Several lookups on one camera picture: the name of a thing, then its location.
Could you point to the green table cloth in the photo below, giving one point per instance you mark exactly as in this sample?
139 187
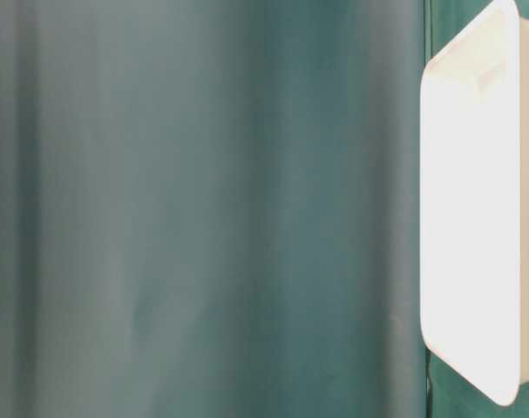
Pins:
210 209

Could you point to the white plastic case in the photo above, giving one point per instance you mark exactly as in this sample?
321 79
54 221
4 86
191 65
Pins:
474 202

